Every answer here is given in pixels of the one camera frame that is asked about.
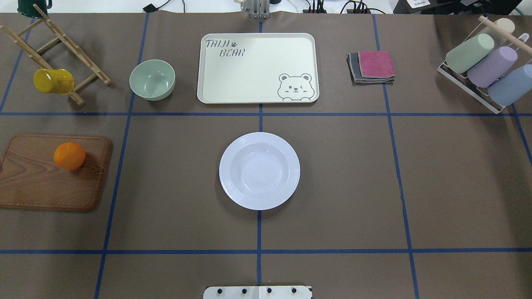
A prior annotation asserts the green tumbler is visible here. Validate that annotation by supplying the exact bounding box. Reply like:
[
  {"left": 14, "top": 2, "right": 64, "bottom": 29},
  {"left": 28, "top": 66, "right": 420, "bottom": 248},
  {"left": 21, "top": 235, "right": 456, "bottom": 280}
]
[{"left": 445, "top": 34, "right": 495, "bottom": 74}]

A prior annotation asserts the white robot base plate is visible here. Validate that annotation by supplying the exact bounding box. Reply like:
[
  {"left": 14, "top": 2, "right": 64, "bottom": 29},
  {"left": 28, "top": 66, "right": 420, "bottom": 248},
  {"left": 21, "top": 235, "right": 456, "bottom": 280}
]
[{"left": 203, "top": 285, "right": 313, "bottom": 299}]

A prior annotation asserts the purple tumbler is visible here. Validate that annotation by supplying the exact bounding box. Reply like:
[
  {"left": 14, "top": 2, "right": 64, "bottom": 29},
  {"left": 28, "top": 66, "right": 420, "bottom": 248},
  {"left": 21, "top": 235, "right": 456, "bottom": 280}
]
[{"left": 467, "top": 46, "right": 517, "bottom": 88}]

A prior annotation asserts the blue tumbler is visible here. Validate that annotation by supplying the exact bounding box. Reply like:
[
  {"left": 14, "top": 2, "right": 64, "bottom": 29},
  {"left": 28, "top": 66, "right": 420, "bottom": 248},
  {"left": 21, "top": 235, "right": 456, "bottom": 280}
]
[{"left": 488, "top": 64, "right": 532, "bottom": 106}]

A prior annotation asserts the yellow cup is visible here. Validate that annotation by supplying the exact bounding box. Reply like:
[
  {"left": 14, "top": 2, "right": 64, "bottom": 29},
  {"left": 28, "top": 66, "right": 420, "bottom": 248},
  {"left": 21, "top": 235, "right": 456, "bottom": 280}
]
[{"left": 33, "top": 69, "right": 75, "bottom": 95}]

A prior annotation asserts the grey cloth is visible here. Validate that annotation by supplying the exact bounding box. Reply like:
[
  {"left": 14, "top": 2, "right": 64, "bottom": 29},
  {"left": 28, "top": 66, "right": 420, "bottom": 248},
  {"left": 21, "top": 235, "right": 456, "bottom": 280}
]
[{"left": 347, "top": 52, "right": 396, "bottom": 84}]

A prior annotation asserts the pink cloth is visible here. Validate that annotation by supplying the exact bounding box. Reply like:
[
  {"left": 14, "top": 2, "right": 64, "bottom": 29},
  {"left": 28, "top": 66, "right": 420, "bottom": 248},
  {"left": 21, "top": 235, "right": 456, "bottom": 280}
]
[{"left": 358, "top": 51, "right": 396, "bottom": 79}]

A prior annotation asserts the green bowl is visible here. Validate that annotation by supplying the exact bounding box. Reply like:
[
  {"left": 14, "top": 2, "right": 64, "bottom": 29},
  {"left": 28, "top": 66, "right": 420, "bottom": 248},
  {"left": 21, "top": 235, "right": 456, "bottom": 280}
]
[{"left": 129, "top": 59, "right": 175, "bottom": 101}]

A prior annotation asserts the white round plate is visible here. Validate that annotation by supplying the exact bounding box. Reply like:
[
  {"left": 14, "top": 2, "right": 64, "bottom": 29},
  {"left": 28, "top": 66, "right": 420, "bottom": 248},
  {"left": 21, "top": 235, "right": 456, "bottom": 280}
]
[{"left": 219, "top": 132, "right": 301, "bottom": 211}]

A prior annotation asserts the dark green cup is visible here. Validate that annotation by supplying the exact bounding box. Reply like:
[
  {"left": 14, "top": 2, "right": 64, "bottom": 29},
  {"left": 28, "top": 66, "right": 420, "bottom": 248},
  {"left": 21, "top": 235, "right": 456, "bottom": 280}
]
[{"left": 17, "top": 0, "right": 53, "bottom": 19}]

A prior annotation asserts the wooden dish rack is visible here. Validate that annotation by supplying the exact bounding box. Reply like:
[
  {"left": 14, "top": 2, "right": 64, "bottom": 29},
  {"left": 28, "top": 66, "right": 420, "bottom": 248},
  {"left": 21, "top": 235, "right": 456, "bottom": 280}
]
[{"left": 0, "top": 4, "right": 112, "bottom": 106}]

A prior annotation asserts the wooden cutting board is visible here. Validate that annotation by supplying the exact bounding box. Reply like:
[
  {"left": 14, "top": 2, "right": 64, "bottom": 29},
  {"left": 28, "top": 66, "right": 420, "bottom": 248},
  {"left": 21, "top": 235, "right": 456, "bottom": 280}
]
[{"left": 0, "top": 134, "right": 113, "bottom": 212}]

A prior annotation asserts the beige tumbler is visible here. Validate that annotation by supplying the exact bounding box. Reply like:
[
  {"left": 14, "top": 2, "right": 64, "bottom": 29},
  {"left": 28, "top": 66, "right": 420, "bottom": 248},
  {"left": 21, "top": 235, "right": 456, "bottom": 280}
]
[{"left": 494, "top": 18, "right": 515, "bottom": 35}]

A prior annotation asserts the orange fruit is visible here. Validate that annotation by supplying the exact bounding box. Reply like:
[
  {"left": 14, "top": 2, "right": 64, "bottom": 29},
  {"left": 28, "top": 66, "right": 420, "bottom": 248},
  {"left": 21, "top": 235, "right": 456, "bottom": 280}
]
[{"left": 53, "top": 142, "right": 87, "bottom": 170}]

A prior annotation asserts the white wire cup rack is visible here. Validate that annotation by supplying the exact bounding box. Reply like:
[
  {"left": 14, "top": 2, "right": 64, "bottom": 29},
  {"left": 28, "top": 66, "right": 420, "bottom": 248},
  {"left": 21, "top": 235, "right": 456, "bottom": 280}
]
[{"left": 438, "top": 16, "right": 531, "bottom": 114}]

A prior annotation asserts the cream bear tray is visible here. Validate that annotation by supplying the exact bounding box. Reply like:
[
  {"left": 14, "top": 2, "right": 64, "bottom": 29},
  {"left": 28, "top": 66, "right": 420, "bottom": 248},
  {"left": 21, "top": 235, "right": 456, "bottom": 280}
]
[{"left": 197, "top": 33, "right": 320, "bottom": 104}]

